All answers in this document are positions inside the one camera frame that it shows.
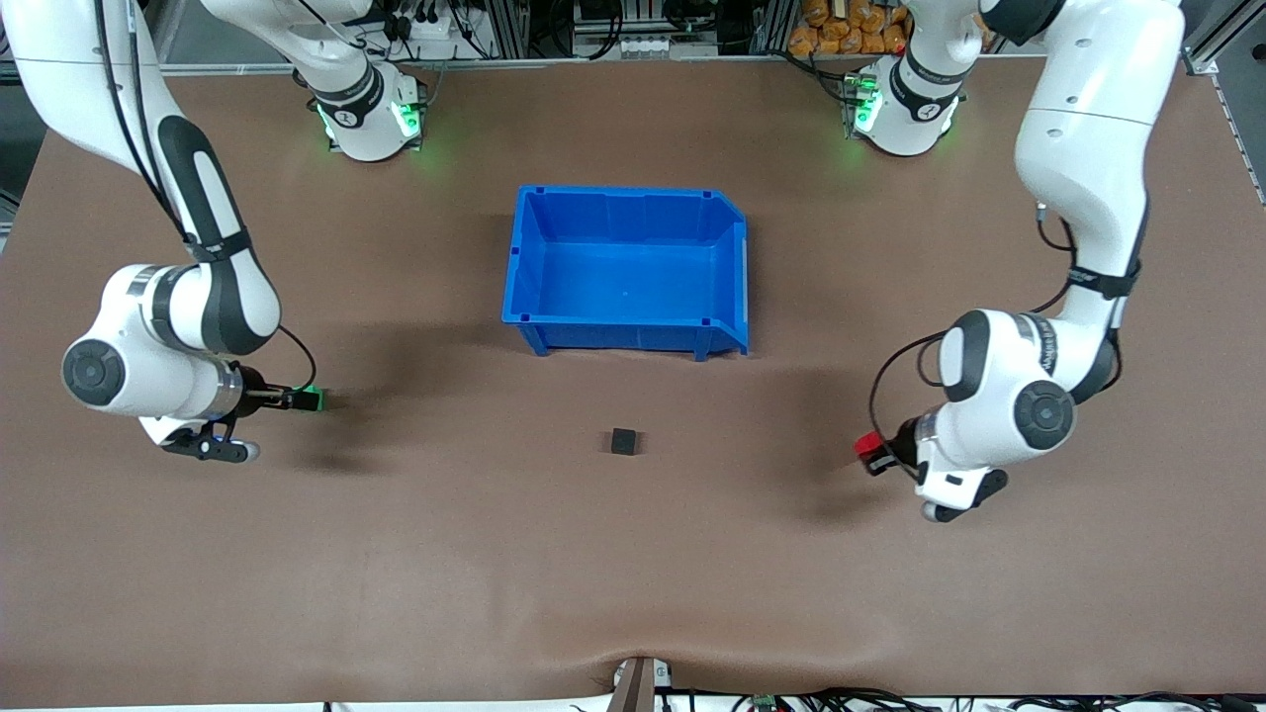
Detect blue plastic storage bin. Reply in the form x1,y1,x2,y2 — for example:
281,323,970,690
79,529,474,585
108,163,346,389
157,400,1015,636
500,184,752,363

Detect metal table edge clamp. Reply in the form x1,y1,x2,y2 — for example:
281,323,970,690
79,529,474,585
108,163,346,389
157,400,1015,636
605,656,676,712

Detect white power strip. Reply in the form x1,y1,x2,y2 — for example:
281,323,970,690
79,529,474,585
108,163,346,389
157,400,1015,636
391,8,471,58

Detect orange packaged goods bag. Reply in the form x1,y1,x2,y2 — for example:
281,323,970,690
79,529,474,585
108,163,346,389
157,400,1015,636
787,0,913,57

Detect aluminium frame profile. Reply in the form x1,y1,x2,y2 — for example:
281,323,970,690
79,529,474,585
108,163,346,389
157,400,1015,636
1182,0,1266,78

